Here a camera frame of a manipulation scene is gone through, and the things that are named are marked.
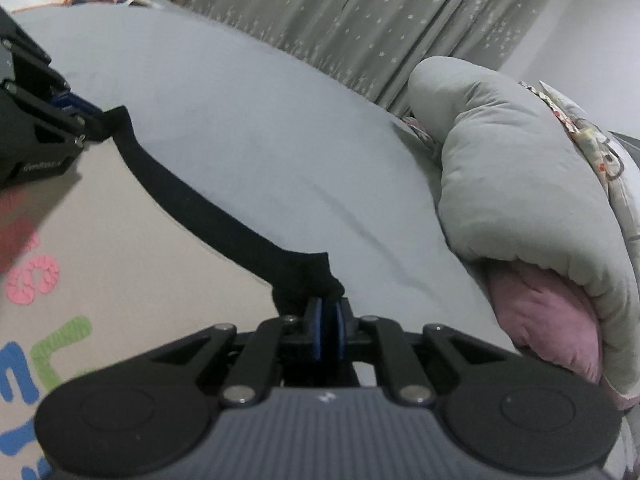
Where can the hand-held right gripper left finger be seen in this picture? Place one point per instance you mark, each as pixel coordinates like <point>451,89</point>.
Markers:
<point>314,332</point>

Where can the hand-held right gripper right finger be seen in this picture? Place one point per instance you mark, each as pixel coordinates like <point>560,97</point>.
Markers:
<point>340,332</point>

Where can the grey quilted headboard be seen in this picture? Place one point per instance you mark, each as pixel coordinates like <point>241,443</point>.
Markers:
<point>627,141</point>

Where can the cream shirt with black sleeves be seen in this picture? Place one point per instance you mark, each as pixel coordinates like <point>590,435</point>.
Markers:
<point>150,280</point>

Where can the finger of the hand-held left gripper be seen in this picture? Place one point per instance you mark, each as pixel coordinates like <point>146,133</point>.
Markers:
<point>55,115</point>
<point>30,55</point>

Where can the grey star-print curtain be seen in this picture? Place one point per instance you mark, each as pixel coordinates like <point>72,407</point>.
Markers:
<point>375,25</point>

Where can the person's left hand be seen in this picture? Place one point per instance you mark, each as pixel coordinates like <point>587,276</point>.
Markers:
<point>17,230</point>

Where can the grey and pink folded duvet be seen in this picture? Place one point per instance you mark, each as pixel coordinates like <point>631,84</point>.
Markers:
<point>510,185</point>

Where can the floral-print pillow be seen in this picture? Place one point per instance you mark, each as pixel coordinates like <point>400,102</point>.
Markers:
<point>590,135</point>

